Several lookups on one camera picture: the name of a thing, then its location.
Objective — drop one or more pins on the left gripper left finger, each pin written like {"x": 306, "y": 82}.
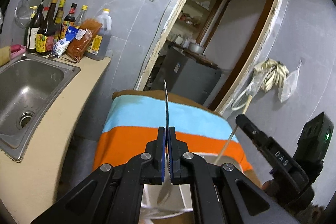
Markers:
{"x": 112, "y": 194}

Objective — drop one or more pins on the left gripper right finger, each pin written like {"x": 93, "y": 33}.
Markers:
{"x": 221, "y": 194}

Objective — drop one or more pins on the steel spoon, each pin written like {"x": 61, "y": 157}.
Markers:
{"x": 166, "y": 139}

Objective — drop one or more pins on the wooden chopstick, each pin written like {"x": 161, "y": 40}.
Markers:
{"x": 221, "y": 153}

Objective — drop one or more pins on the person right hand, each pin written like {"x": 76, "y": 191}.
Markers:
{"x": 270, "y": 186}

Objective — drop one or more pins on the white plastic utensil holder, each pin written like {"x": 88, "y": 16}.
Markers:
{"x": 179, "y": 201}

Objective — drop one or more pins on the grey washing machine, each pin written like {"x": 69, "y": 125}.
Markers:
{"x": 184, "y": 76}

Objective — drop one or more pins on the stainless steel sink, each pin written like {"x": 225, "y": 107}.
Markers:
{"x": 29, "y": 86}

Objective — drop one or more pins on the large oil jug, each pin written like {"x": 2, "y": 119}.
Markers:
{"x": 98, "y": 47}

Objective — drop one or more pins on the metal pot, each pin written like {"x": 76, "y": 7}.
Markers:
{"x": 195, "y": 48}

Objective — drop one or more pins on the blue white packet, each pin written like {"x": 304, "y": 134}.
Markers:
{"x": 61, "y": 46}

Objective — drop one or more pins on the orange spice bag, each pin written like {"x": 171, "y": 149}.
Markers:
{"x": 86, "y": 33}

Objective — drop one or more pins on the yellow sponge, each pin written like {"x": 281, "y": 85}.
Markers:
{"x": 5, "y": 55}

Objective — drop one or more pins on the dark soy sauce bottle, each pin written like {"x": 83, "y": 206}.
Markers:
{"x": 33, "y": 27}

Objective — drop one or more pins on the mesh strainer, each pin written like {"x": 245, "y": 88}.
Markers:
{"x": 22, "y": 14}

